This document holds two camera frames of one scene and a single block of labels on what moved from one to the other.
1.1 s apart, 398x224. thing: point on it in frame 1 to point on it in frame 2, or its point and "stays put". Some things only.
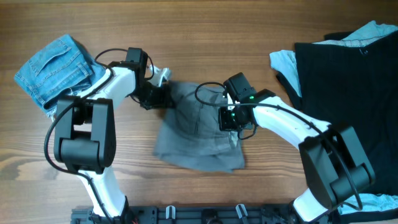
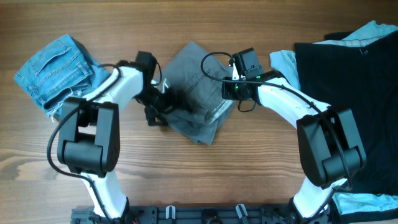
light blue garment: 285,62 stays put
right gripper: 224,123 to 227,93
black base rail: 181,214 stays put
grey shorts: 189,135 to 199,74
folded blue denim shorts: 64,68 stays put
